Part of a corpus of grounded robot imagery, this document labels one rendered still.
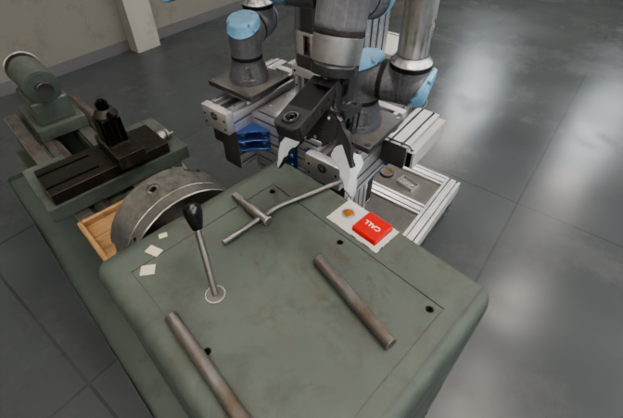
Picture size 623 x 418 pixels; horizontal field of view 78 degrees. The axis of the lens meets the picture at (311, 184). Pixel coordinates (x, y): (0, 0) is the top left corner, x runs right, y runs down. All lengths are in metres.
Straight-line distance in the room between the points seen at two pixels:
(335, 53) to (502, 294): 2.02
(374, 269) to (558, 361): 1.68
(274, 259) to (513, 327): 1.74
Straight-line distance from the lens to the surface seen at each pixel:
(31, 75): 1.96
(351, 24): 0.57
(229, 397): 0.62
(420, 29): 1.06
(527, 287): 2.51
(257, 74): 1.49
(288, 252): 0.76
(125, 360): 1.56
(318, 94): 0.58
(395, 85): 1.12
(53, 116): 2.04
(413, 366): 0.67
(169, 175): 1.01
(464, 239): 2.59
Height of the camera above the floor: 1.86
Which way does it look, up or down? 42 degrees down
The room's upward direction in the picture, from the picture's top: straight up
